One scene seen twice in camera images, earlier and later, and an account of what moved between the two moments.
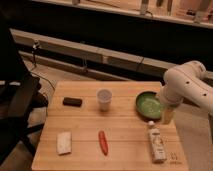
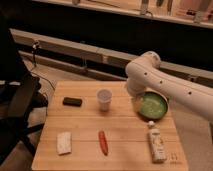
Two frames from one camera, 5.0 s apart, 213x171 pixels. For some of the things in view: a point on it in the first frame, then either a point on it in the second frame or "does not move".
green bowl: x=148 y=105 does not move
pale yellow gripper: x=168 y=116 → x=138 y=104
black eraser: x=74 y=102 does not move
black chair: x=19 y=96 does not move
